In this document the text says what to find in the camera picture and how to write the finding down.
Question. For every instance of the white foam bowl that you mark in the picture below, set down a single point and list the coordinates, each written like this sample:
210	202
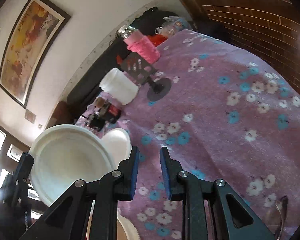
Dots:
118	145
64	154

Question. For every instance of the white plastic jar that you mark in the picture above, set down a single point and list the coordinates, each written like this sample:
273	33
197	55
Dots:
120	87

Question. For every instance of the purple floral tablecloth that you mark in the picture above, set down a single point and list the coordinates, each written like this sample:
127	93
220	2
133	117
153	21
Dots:
228	115

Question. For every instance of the black device left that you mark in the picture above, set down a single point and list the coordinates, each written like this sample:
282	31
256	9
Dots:
94	122

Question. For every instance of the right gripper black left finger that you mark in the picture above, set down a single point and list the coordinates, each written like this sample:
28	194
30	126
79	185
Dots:
89	210

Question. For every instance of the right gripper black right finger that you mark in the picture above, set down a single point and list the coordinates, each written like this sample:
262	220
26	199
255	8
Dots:
209	208

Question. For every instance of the brown armchair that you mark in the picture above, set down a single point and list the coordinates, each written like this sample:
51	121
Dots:
61	115

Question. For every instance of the brown wooden cabinet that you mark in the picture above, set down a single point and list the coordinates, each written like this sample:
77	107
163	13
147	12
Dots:
269	29

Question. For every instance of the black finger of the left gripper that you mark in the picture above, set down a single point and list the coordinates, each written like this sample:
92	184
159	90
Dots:
20	176

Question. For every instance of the cream ribbed plastic bowl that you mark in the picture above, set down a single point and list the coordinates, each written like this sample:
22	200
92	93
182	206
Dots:
126	230

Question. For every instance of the red plastic bag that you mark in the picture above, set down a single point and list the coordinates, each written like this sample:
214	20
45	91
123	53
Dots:
156	39

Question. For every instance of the pink sleeved bottle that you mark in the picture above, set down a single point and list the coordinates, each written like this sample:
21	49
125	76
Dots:
139	43

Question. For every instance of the black phone stand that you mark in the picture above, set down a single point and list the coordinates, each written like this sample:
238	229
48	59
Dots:
142	71

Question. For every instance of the black sofa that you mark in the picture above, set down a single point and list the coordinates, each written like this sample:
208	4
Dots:
88	86

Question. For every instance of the framed wall painting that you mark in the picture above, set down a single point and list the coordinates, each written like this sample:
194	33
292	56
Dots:
31	37

